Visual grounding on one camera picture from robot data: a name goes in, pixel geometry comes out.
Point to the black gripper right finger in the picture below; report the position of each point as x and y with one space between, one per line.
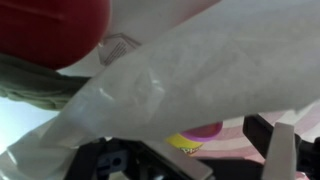
280 150

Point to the large red ball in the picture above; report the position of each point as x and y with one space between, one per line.
50 30

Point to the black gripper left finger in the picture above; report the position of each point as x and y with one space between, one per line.
180 163

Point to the white plastic bag red print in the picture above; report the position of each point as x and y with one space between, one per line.
200 66

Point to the olive green cloth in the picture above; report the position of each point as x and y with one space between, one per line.
30 90

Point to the yellow play-doh can purple lid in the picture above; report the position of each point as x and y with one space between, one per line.
188 143

